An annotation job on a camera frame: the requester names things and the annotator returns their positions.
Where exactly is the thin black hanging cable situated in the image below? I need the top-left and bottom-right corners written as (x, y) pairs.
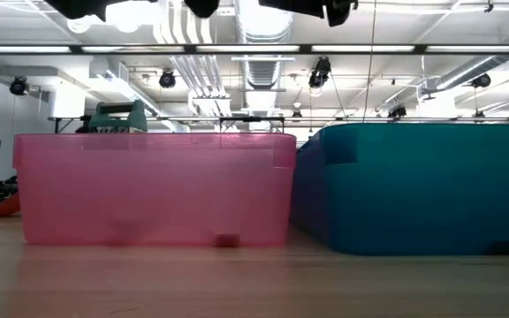
top-left (361, 0), bottom-right (378, 125)

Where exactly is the long grey horizontal rail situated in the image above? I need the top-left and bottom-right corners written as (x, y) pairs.
top-left (47, 115), bottom-right (509, 134)

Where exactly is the black beam with strip lights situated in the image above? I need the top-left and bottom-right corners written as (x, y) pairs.
top-left (0, 42), bottom-right (509, 56)

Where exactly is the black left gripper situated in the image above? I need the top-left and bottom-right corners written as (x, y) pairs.
top-left (43, 0), bottom-right (221, 21)

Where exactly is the teal plastic bin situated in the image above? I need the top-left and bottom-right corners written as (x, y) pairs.
top-left (290, 122), bottom-right (509, 258)

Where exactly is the silver round ventilation duct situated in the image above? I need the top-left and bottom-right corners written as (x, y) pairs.
top-left (234, 0), bottom-right (298, 44)

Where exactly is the pink translucent plastic bin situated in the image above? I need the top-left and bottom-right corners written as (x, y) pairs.
top-left (12, 132), bottom-right (298, 247)

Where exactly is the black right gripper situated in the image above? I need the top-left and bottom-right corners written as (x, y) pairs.
top-left (258, 0), bottom-right (358, 28)

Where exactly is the green-framed metal box grater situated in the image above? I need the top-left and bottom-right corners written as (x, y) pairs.
top-left (75, 98), bottom-right (149, 134)

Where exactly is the black U-shaped bracket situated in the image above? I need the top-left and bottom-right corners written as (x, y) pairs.
top-left (218, 115), bottom-right (286, 134)

